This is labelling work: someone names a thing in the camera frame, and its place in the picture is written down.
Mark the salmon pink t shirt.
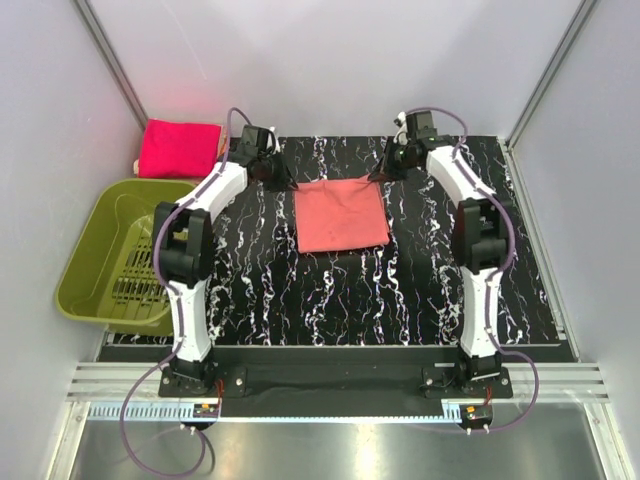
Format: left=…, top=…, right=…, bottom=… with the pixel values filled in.
left=294, top=177, right=390, bottom=253

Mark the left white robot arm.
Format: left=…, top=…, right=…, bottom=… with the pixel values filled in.
left=152, top=125, right=297, bottom=397

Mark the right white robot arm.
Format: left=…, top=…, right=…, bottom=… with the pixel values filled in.
left=369, top=108, right=515, bottom=397

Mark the stack of folded shirts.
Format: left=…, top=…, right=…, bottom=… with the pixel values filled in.
left=132, top=118, right=234, bottom=180

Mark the folded magenta t shirt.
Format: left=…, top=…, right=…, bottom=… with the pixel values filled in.
left=137, top=118, right=224, bottom=180

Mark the black marble pattern mat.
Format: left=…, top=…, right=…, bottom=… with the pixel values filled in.
left=99, top=134, right=574, bottom=347

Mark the olive green plastic basket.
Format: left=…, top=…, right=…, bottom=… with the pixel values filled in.
left=55, top=178, right=194, bottom=336

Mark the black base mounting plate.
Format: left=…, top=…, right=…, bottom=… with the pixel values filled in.
left=159, top=346, right=513, bottom=422

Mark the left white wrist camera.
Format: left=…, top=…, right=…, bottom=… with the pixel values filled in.
left=266, top=126, right=280, bottom=155

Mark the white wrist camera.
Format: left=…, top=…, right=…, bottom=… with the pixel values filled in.
left=266, top=126, right=280, bottom=155
left=393, top=111, right=408, bottom=146

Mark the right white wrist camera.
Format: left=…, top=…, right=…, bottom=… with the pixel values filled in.
left=393, top=111, right=408, bottom=146

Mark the aluminium frame rail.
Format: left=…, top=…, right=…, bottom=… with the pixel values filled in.
left=71, top=0, right=149, bottom=130

